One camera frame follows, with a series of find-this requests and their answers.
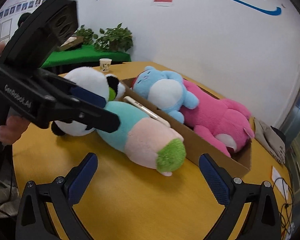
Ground green table cloth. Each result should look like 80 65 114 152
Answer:
40 44 132 68

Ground black cables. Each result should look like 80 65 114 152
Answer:
272 177 294 238

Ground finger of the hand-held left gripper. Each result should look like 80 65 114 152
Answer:
49 97 121 133
39 69 107 108

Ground teal pink green plush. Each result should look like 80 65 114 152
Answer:
96 101 187 177

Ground grey cloth bag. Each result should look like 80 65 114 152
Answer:
254 117 287 165

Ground brown cardboard box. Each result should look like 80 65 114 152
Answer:
120 77 252 178

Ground large green potted plant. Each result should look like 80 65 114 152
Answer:
93 23 133 53

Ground white paper note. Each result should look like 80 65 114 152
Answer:
271 166 292 198

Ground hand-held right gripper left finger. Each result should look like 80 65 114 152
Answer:
15 152 98 240

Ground person's left hand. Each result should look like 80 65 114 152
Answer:
0 116 30 145

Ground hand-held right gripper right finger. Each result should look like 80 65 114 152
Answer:
199 154 282 240

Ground light blue plush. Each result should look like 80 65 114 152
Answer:
132 66 200 124

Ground black and white panda plush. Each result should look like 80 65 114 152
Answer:
51 67 127 137

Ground printed paper cup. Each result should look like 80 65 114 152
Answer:
99 58 112 73

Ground small green potted plant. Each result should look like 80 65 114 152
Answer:
75 25 95 46

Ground row of wall photos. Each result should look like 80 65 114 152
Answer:
0 0 53 53

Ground shallow cardboard tray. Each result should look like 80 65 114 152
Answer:
59 36 84 52

